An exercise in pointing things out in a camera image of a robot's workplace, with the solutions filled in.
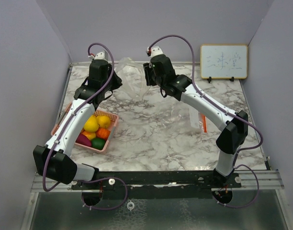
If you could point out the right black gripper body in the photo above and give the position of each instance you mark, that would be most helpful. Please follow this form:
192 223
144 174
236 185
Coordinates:
151 80

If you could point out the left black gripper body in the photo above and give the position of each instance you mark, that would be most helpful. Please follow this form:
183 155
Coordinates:
114 83

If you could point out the clear zip top bag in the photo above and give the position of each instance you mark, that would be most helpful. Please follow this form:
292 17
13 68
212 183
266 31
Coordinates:
133 78

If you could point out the yellow toy lemon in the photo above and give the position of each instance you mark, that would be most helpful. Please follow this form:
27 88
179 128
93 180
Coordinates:
91 125

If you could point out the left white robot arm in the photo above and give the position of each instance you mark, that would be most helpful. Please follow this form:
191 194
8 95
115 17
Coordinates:
53 159

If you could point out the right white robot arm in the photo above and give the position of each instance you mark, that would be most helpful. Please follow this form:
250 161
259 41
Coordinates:
234 127

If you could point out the yellow orange toy pepper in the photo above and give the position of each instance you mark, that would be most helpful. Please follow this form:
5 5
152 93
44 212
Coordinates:
89 135

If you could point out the purple toy sweet potato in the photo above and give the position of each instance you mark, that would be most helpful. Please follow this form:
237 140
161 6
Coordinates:
83 140

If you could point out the green toy lime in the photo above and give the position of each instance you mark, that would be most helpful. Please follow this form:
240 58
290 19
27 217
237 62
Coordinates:
98 143

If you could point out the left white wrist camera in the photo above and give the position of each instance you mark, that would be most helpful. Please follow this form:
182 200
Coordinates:
99 56

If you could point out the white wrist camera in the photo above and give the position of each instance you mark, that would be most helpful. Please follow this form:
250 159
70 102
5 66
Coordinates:
99 56
154 51

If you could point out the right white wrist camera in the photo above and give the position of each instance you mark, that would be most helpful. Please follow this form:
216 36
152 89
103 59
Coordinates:
154 51

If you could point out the small whiteboard wooden frame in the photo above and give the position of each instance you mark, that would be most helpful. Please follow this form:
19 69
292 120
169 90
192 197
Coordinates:
224 61

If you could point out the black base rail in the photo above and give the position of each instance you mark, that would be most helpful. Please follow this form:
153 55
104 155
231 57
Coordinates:
156 184

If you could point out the aluminium frame rail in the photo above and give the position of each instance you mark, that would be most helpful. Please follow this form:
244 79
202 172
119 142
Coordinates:
270 180

